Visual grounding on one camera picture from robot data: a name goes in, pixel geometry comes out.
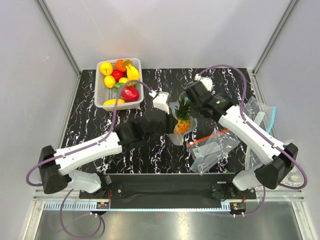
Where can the yellow toy mango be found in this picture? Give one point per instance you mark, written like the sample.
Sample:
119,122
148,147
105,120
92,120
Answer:
114,101

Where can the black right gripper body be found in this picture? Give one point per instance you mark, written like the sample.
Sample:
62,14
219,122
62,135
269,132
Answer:
200,105

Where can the toy dragon fruit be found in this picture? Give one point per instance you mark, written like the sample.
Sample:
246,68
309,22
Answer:
130,94

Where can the right aluminium frame post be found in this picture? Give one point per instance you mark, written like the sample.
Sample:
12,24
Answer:
276,33

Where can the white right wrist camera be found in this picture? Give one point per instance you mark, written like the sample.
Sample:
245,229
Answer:
207,82

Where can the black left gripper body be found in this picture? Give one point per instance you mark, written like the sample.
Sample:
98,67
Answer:
162,130

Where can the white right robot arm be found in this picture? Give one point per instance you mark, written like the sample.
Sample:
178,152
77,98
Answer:
277,159

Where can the red toy apple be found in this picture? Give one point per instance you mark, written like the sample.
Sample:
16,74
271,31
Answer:
117,74

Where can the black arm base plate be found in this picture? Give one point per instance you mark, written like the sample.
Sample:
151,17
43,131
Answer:
168,191

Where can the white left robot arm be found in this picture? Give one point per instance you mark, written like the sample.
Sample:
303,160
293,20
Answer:
59,168

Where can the aluminium frame post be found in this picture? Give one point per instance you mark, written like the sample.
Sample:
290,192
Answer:
48,16
276,33

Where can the white slotted cable duct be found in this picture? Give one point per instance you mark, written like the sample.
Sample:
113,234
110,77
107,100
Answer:
98,206

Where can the yellow toy lemon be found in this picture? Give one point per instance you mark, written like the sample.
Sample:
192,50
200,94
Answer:
123,80
109,81

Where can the toy pineapple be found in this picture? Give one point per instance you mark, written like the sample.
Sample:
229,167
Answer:
183,116

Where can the yellow toy banana bunch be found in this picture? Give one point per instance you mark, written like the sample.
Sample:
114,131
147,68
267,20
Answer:
132,72

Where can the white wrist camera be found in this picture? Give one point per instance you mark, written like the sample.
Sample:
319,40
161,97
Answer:
207,82
160,100

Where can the black marble pattern mat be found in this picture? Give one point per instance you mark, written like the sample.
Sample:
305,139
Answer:
159,155

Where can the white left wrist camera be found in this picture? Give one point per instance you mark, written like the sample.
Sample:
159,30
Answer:
160,100

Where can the white plastic fruit basket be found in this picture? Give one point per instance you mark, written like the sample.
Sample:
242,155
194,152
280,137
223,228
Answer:
102,93

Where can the orange toy tangerine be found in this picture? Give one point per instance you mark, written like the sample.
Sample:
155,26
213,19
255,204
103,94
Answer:
121,64

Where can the teal zipper clear bag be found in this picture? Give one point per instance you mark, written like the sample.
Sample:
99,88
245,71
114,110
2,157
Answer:
178,139

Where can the left aluminium frame post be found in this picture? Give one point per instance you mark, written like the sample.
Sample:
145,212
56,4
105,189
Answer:
48,16

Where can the red zipper clear bag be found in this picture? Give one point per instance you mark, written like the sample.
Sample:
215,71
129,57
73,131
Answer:
209,150

